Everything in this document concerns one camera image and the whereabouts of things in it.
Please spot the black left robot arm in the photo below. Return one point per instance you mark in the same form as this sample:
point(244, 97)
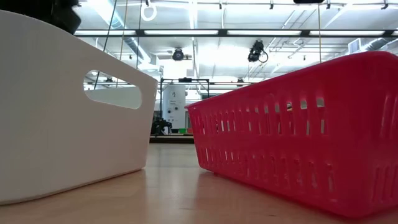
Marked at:
point(31, 7)

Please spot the round black ceiling camera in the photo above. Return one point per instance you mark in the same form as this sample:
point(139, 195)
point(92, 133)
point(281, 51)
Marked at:
point(178, 54)

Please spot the white plastic basket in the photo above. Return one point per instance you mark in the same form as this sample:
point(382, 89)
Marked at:
point(46, 140)

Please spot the red perforated plastic basket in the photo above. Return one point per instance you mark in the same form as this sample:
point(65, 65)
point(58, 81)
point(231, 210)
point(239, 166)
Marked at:
point(280, 174)

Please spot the white column with signs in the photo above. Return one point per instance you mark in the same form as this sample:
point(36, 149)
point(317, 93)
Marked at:
point(174, 102)

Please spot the black background robot arm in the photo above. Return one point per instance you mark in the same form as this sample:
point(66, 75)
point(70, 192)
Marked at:
point(160, 126)

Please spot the black aluminium table frame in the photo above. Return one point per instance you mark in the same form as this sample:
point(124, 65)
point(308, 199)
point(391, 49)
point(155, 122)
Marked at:
point(168, 139)

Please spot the black overhead beam with lights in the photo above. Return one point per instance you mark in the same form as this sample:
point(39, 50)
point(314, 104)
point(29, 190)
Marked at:
point(222, 32)

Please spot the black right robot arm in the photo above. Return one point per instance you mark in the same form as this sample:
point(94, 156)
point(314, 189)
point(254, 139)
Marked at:
point(308, 1)

